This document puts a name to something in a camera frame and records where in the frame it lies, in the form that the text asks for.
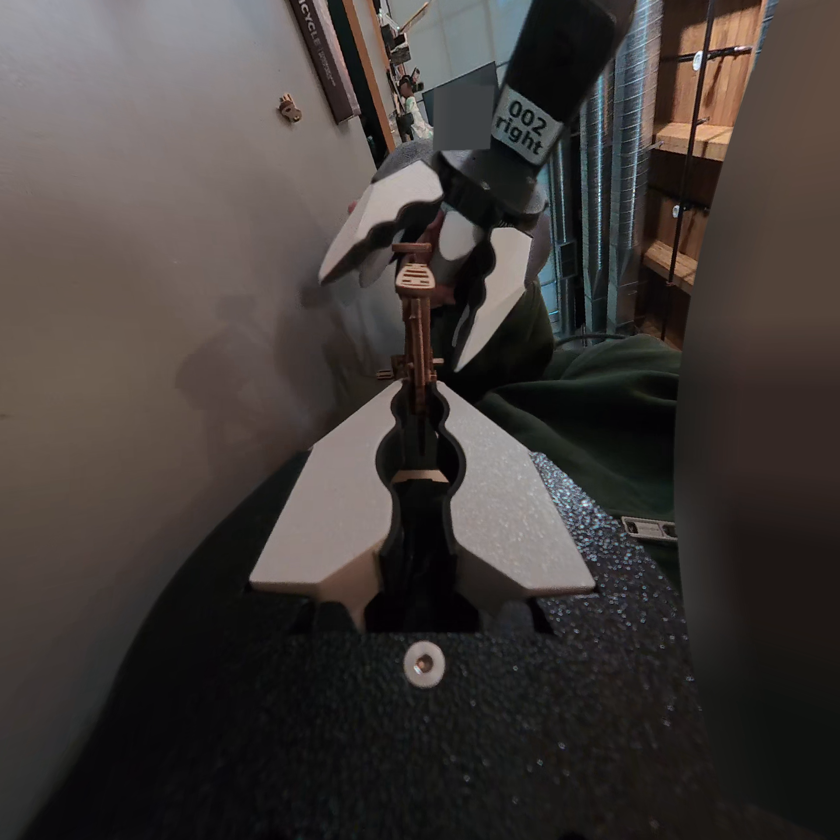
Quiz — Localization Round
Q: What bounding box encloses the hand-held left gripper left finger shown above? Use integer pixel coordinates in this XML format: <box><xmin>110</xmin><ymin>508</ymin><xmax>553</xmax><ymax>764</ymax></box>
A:
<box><xmin>248</xmin><ymin>386</ymin><xmax>404</xmax><ymax>632</ymax></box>

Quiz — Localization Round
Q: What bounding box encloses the white and dark printed box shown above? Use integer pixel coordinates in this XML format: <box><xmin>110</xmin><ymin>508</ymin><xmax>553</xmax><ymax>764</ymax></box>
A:
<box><xmin>289</xmin><ymin>0</ymin><xmax>363</xmax><ymax>126</ymax></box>

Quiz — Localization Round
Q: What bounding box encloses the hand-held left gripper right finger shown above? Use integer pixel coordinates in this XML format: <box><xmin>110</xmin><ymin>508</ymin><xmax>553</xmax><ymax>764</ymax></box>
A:
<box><xmin>425</xmin><ymin>384</ymin><xmax>597</xmax><ymax>623</ymax></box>

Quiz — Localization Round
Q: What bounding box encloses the wooden bicycle model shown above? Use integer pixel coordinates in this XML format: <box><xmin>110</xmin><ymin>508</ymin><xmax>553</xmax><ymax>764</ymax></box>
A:
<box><xmin>377</xmin><ymin>243</ymin><xmax>452</xmax><ymax>485</ymax></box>

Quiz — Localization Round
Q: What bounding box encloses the person's green sweater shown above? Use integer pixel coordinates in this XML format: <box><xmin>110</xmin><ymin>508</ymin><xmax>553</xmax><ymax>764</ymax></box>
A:
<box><xmin>482</xmin><ymin>331</ymin><xmax>685</xmax><ymax>572</ymax></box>

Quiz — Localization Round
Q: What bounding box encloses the person's right hand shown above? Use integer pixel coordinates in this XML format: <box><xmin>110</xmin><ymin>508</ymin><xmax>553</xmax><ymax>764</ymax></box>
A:
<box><xmin>415</xmin><ymin>217</ymin><xmax>446</xmax><ymax>263</ymax></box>

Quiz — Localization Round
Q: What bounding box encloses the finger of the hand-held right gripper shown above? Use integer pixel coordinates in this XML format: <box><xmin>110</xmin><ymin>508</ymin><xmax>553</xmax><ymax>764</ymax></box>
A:
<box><xmin>318</xmin><ymin>161</ymin><xmax>448</xmax><ymax>290</ymax></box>
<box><xmin>438</xmin><ymin>213</ymin><xmax>534</xmax><ymax>373</ymax></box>

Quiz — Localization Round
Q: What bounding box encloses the wooden door frame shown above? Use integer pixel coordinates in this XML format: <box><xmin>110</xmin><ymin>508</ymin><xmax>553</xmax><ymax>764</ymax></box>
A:
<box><xmin>328</xmin><ymin>0</ymin><xmax>399</xmax><ymax>166</ymax></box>

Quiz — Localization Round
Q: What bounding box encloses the corrugated metal duct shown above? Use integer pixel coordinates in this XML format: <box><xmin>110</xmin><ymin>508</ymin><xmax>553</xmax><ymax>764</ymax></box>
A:
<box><xmin>548</xmin><ymin>0</ymin><xmax>655</xmax><ymax>337</ymax></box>

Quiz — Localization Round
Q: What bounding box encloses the wooden shelf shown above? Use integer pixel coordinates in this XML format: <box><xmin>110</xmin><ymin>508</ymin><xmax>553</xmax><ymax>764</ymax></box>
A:
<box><xmin>635</xmin><ymin>0</ymin><xmax>770</xmax><ymax>347</ymax></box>

